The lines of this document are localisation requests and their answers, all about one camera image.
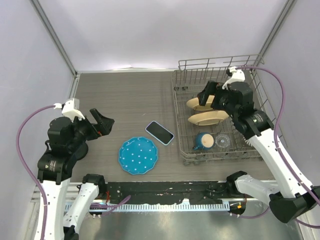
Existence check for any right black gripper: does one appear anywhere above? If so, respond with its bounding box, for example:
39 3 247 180
197 80 238 119

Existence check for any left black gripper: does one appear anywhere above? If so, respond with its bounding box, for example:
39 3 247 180
68 107 114 151

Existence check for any phone with light blue case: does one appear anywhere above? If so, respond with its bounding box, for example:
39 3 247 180
145 121 175 146

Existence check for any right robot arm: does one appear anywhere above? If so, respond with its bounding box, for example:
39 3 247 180
197 80 320 223

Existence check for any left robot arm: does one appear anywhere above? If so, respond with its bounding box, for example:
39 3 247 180
34 108 115 240

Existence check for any black phone stand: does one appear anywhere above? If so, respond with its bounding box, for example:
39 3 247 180
72 141 89 161

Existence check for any beige plate rear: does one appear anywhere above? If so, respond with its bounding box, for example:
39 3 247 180
186 95 215 111

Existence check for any beige plate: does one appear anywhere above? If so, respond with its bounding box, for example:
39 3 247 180
188 110 229 126
186 95 215 111

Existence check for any beige plate front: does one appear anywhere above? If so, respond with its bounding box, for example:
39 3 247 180
188 110 229 126

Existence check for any blue mug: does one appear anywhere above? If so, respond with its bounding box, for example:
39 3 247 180
193 132 215 151

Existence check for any blue polka dot plate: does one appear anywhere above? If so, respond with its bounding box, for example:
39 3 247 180
118 136 159 175

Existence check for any clear glass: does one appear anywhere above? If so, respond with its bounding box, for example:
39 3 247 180
215 134 231 149

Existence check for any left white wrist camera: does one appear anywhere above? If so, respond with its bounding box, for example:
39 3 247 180
54 97 86 122

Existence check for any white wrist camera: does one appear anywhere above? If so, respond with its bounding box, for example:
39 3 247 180
54 97 86 122
222 66 246 90

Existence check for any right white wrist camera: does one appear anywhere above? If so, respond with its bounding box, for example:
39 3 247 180
222 66 246 90

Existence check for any metal wire dish rack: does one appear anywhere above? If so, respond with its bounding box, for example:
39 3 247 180
171 54 278 165

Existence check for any white cable duct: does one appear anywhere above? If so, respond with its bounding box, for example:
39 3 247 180
63 202 230 212

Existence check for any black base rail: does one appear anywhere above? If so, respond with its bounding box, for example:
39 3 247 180
96 181 253 205

